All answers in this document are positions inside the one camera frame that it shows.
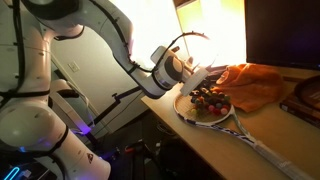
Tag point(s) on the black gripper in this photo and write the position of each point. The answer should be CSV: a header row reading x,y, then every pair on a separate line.
x,y
204,84

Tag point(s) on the colourful felt ball garland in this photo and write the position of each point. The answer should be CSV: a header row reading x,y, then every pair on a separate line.
x,y
210,101

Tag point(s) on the orange terry towel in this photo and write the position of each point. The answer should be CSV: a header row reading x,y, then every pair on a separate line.
x,y
253,86

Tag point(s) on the white blue tennis racket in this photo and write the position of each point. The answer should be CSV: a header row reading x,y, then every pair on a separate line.
x,y
266,150

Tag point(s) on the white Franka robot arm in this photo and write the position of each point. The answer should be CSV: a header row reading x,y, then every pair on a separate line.
x,y
26,126

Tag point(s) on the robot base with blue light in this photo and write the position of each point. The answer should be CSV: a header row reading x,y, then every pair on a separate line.
x,y
13,171

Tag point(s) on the black computer monitor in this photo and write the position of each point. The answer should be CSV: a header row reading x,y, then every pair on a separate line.
x,y
283,33

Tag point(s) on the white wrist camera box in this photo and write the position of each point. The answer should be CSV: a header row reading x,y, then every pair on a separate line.
x,y
195,80

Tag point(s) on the black articulated camera mount arm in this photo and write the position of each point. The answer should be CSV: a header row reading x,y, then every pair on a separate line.
x,y
110,106

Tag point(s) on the white wall outlet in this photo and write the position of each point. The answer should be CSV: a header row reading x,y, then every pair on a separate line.
x,y
74,67

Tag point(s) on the white stand post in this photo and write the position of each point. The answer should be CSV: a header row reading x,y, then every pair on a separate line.
x,y
71,103

